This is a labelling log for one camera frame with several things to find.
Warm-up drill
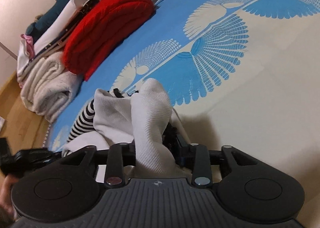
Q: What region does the black white striped garment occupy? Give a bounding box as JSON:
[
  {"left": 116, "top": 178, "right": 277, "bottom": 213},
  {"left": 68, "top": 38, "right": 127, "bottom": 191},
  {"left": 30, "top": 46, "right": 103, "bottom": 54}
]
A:
[{"left": 62, "top": 79, "right": 191, "bottom": 179}]

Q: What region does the white folded clothes stack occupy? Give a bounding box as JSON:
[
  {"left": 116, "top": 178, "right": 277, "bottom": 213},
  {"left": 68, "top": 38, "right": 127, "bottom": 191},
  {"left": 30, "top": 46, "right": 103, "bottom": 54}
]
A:
[{"left": 16, "top": 0, "right": 100, "bottom": 86}]

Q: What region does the red knitted pillow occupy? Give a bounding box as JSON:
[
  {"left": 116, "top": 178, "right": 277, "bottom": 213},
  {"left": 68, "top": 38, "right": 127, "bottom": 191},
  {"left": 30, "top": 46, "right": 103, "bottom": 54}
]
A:
[{"left": 62, "top": 0, "right": 155, "bottom": 81}]

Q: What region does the person's left hand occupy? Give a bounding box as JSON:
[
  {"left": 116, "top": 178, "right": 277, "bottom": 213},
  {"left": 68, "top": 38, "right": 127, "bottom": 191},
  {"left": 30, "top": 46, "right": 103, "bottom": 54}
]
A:
[{"left": 1, "top": 174, "right": 18, "bottom": 220}]

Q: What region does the blue and cream bedsheet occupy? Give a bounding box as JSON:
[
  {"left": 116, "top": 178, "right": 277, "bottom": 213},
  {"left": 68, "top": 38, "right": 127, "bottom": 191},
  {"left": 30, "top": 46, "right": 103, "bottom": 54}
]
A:
[{"left": 47, "top": 0, "right": 319, "bottom": 227}]

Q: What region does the folded beige blanket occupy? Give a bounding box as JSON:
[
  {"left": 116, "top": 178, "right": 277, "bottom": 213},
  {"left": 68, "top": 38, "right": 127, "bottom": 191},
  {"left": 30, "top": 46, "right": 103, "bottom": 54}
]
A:
[{"left": 20, "top": 51, "right": 82, "bottom": 123}]

